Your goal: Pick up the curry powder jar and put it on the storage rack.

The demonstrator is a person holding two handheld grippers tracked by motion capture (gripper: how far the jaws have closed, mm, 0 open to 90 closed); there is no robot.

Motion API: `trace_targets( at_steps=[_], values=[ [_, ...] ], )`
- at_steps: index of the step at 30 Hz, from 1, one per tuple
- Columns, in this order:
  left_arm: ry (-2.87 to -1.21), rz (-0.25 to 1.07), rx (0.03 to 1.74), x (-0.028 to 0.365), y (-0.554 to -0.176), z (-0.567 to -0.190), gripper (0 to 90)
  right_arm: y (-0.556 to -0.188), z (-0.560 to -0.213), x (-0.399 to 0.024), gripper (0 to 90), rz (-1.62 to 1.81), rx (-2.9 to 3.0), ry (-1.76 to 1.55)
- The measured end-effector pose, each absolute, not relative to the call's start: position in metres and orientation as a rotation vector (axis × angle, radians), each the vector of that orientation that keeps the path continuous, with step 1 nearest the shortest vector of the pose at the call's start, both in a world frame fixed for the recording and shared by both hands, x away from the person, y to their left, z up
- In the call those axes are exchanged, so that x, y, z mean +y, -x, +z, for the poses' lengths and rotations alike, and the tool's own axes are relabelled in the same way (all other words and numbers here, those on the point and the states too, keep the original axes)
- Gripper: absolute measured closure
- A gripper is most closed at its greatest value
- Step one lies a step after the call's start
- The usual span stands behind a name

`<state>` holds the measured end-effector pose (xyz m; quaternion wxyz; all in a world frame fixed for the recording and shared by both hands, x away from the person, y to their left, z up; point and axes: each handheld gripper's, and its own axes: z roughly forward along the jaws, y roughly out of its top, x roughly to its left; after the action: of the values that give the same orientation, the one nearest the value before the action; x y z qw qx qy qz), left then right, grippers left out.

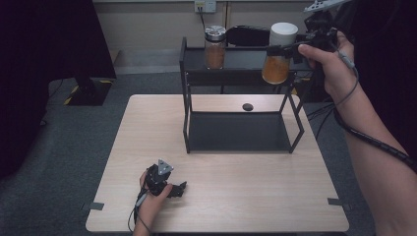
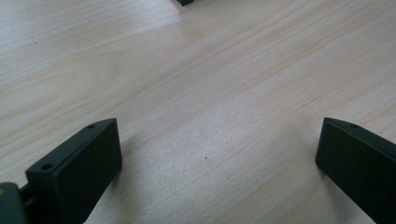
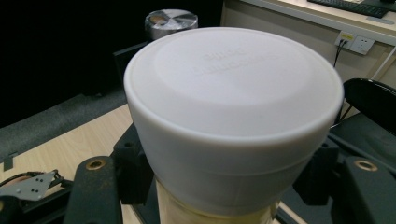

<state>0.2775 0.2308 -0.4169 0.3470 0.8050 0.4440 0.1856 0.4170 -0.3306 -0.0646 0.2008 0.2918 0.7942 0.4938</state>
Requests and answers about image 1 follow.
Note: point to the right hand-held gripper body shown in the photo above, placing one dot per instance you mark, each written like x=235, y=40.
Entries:
x=323, y=29

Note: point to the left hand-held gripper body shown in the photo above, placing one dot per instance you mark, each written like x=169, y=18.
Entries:
x=157, y=178

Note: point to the spice jar with white lid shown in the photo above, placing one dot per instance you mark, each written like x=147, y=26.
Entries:
x=277, y=70

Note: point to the spice jar with metal lid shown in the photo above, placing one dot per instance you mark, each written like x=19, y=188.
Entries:
x=215, y=49

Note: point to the black metal shelf rack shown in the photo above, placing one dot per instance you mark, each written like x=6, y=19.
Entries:
x=239, y=131

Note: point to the person's left hand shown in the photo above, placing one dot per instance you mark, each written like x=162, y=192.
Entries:
x=151, y=206

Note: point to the person's right hand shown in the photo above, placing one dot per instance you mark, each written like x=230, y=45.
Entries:
x=334, y=70

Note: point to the black chair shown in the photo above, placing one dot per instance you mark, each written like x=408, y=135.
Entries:
x=249, y=36

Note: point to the black round table cap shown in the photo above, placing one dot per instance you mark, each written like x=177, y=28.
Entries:
x=248, y=107

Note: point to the grey tape strip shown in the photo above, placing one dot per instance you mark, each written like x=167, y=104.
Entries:
x=95, y=206
x=337, y=202

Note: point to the black stand base yellow tape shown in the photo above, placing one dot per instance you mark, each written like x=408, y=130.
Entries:
x=90, y=93

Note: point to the beige wall conduit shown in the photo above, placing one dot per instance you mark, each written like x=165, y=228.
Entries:
x=226, y=16

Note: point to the white wall socket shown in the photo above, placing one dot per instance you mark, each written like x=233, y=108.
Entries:
x=205, y=6

